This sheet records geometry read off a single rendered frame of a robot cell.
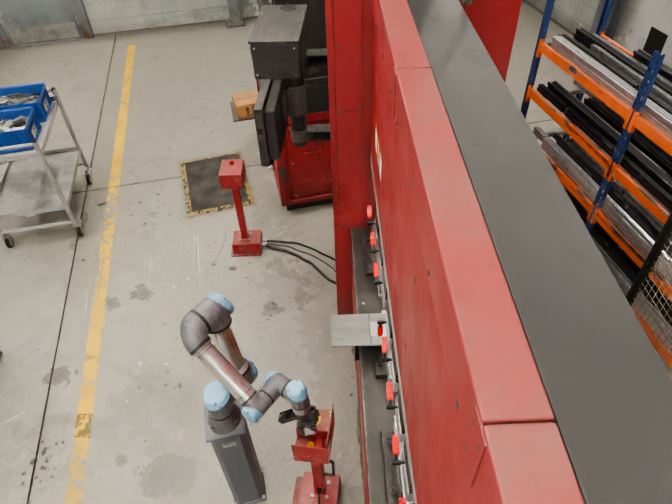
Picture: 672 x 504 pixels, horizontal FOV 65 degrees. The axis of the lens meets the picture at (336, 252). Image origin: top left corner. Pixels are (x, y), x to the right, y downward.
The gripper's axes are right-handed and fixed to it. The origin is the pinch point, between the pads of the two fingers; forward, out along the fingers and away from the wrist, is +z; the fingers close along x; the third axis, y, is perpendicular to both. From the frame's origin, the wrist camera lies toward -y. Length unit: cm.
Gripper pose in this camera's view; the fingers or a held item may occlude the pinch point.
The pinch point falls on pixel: (304, 432)
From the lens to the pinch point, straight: 237.2
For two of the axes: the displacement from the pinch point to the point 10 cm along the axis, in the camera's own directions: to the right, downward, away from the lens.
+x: 1.3, -6.9, 7.2
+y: 9.9, 0.0, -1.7
